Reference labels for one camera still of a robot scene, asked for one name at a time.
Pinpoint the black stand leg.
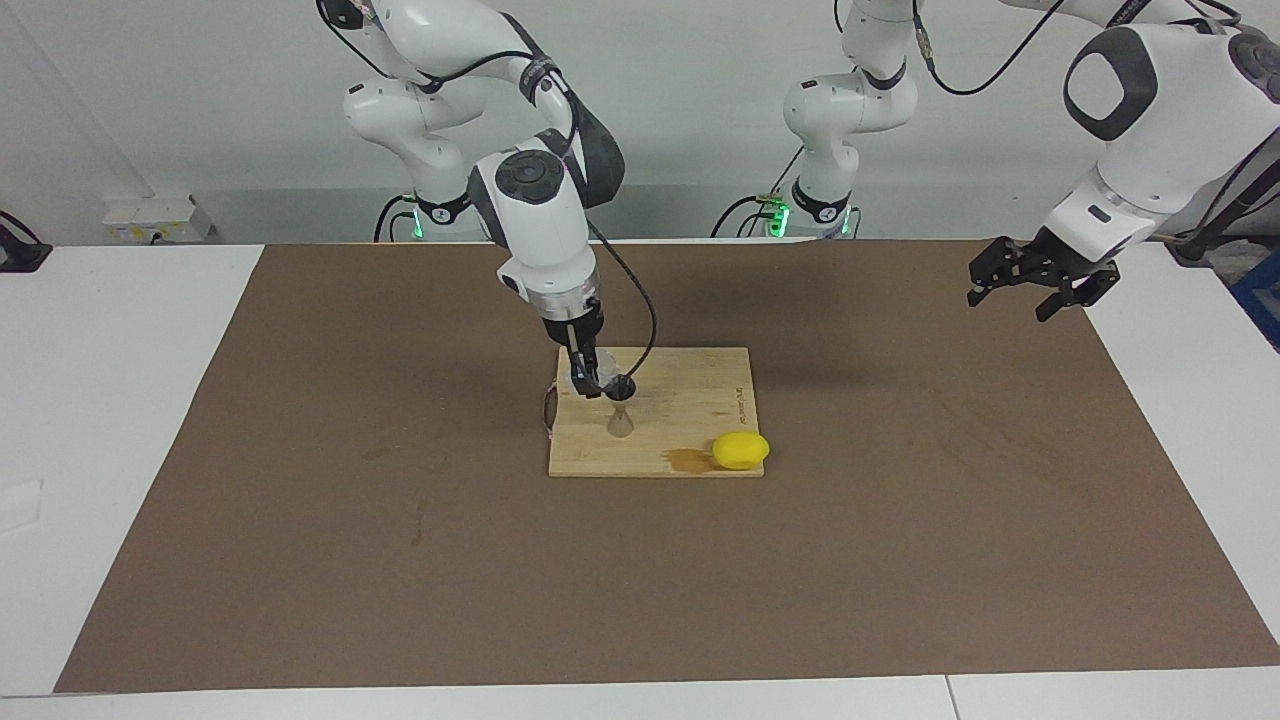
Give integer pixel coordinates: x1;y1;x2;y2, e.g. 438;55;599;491
1164;158;1280;267

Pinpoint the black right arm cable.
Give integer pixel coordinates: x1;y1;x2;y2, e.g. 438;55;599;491
318;0;659;387

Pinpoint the brown paper table mat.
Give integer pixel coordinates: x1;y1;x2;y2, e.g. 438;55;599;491
53;238;1280;695

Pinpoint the black base power cable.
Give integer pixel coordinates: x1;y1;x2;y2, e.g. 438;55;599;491
711;193;769;240
374;192;420;244

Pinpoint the bamboo cutting board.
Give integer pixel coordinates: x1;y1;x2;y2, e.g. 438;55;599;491
541;346;767;479

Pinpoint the steel double jigger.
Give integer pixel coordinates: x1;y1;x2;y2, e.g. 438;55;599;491
604;375;639;440

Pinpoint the blue crate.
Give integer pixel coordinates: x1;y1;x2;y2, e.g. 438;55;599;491
1229;248;1280;353

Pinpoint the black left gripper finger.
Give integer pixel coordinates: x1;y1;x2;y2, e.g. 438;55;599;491
1034;261;1124;324
966;237;1037;308

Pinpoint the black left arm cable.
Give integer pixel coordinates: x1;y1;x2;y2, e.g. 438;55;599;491
912;0;1280;243

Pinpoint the clear plastic sheet scrap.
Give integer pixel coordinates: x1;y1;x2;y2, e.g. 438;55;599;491
0;478;47;534

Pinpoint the white wall socket box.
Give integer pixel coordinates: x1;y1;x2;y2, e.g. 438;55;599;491
102;194;217;245

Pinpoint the yellow lemon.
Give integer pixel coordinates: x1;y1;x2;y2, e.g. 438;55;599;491
712;430;772;472

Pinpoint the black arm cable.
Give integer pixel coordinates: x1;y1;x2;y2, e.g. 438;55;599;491
912;0;1280;243
318;0;659;387

